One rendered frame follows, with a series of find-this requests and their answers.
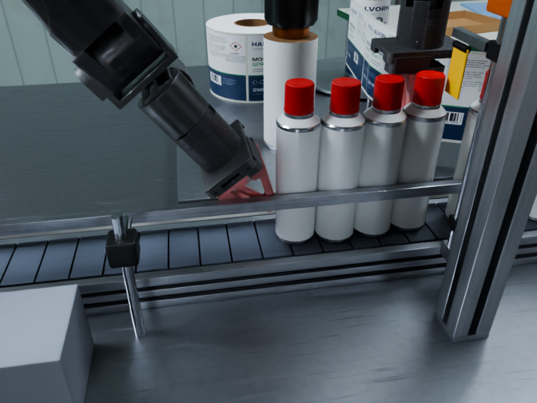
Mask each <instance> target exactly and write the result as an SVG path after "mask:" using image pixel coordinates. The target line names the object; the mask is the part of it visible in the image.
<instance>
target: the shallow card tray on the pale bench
mask: <svg viewBox="0 0 537 403"><path fill-rule="evenodd" d="M500 21H501V20H500V19H498V18H492V17H488V16H486V15H482V14H477V13H474V12H471V11H467V10H460V11H451V12H449V16H448V21H447V29H446V33H445V35H447V36H449V37H452V30H453V27H463V28H464V29H466V30H470V31H471V32H473V33H475V34H482V33H489V32H496V31H499V24H500Z"/></svg>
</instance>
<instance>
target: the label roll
mask: <svg viewBox="0 0 537 403"><path fill-rule="evenodd" d="M271 31H272V26H270V25H268V23H267V22H266V21H265V14H229V15H224V16H220V17H216V18H212V19H210V20H208V21H207V22H206V33H207V46H208V58H209V82H210V91H211V93H212V94H213V95H215V96H216V97H218V98H221V99H224V100H227V101H231V102H241V103H263V102H264V34H266V33H268V32H271Z"/></svg>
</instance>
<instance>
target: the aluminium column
mask: <svg viewBox="0 0 537 403"><path fill-rule="evenodd" d="M536 194H537V0H512V3H511V9H510V12H509V15H508V19H507V24H506V28H505V31H504V35H503V41H502V45H501V48H500V52H499V57H498V61H497V64H496V68H495V73H494V77H493V80H492V84H491V89H490V93H489V96H488V100H487V105H486V109H485V112H484V116H483V121H482V125H481V128H480V132H479V137H478V141H477V144H476V148H475V153H474V157H473V160H472V164H471V169H470V173H469V176H468V180H467V185H466V189H465V192H464V196H463V201H462V205H461V208H460V212H459V218H458V221H457V225H456V228H455V234H454V237H453V241H452V244H451V250H450V253H449V257H448V260H447V266H446V269H445V273H444V279H443V282H442V285H441V289H440V295H439V298H438V301H437V305H436V310H435V313H434V315H435V317H436V319H437V320H438V322H439V323H440V325H441V326H442V328H443V330H444V332H445V333H446V334H447V336H448V338H449V339H450V341H451V343H453V342H460V341H470V340H476V339H482V338H488V336H489V333H490V330H491V326H492V323H493V321H494V319H495V315H496V312H497V309H498V307H499V303H500V300H501V297H502V295H503V291H504V288H505V285H506V284H507V279H508V277H509V274H510V272H511V267H512V265H513V262H514V260H515V255H516V253H517V250H518V248H519V244H520V242H521V239H522V236H523V232H524V230H525V227H526V224H527V220H528V218H529V216H530V213H531V209H532V206H533V204H534V201H535V197H536Z"/></svg>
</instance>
